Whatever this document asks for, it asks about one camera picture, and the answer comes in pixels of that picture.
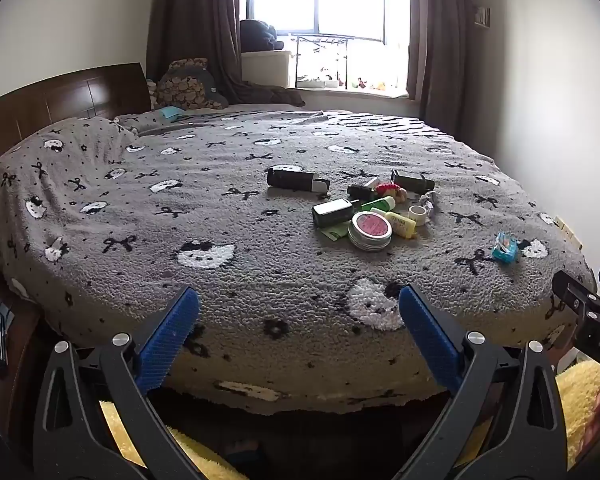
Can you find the round tin pink lid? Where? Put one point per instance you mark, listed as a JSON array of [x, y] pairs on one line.
[[370, 230]]

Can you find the brown curtain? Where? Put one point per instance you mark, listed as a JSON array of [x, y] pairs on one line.
[[442, 35], [200, 25]]

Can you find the row of small windowsill figurines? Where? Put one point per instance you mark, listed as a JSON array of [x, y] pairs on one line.
[[365, 82]]

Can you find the grey printed pillow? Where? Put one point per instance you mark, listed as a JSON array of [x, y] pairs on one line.
[[137, 120]]

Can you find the grey printed blanket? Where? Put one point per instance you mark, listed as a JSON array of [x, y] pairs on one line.
[[205, 220]]

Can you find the small yellow bottle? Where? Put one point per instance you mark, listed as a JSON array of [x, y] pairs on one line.
[[401, 224]]

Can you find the wooden nightstand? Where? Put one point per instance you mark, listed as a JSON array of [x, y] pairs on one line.
[[17, 385]]

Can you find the yellow fluffy cloth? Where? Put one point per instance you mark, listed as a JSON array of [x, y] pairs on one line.
[[582, 400]]

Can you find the black box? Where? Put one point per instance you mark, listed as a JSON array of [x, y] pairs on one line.
[[332, 212]]

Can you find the wooden headboard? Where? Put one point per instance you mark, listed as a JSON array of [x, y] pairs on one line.
[[55, 100]]

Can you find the white tube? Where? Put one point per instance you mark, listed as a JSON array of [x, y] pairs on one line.
[[372, 182]]

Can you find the black open carton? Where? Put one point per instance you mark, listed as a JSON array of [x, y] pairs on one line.
[[292, 178]]

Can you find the colourful knitted toy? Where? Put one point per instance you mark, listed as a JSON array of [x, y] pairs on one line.
[[391, 191]]

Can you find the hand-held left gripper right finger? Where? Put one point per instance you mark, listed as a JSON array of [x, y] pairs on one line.
[[427, 332]]

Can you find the brown patterned cushion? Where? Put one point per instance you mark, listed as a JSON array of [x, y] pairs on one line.
[[187, 85]]

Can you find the teal packet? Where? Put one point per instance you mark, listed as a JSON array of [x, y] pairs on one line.
[[170, 113]]

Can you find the wall socket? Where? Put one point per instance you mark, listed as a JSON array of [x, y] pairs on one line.
[[567, 230]]

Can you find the metal drying rack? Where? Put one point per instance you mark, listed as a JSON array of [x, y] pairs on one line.
[[320, 40]]

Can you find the blue snack packet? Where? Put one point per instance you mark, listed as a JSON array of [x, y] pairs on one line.
[[505, 247]]

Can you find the dark green flat bottle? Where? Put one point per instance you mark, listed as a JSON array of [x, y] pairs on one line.
[[410, 181]]

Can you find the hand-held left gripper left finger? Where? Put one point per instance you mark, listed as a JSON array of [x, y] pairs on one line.
[[172, 330]]

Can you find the green sachet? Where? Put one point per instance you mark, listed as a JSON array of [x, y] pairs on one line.
[[334, 233]]

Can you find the dark blue cloth bundle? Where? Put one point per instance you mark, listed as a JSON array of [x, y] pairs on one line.
[[257, 35]]

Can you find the white tape roll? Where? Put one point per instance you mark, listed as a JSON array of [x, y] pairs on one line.
[[417, 215]]

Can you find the white blue wrapper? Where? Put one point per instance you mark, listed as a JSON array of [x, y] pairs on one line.
[[431, 205]]

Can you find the white storage box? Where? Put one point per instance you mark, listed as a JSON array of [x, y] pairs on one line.
[[265, 67]]

